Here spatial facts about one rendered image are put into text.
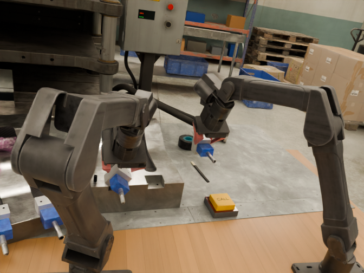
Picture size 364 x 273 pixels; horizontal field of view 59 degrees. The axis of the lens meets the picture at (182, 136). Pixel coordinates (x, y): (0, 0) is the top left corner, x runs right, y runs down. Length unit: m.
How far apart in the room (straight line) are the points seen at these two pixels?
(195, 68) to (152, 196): 3.90
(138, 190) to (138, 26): 0.94
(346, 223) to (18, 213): 0.76
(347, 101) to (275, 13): 3.86
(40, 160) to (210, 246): 0.56
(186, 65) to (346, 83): 2.12
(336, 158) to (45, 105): 0.61
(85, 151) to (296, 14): 7.91
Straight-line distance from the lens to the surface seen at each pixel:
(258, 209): 1.07
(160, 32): 1.66
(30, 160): 0.45
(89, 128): 0.43
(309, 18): 8.36
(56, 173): 0.44
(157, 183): 0.96
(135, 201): 0.93
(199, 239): 0.90
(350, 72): 4.66
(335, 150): 0.79
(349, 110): 4.78
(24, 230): 0.86
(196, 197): 1.04
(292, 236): 1.02
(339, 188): 0.82
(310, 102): 0.77
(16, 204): 0.90
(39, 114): 0.47
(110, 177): 0.88
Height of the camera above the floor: 1.39
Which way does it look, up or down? 25 degrees down
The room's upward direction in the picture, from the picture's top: 10 degrees clockwise
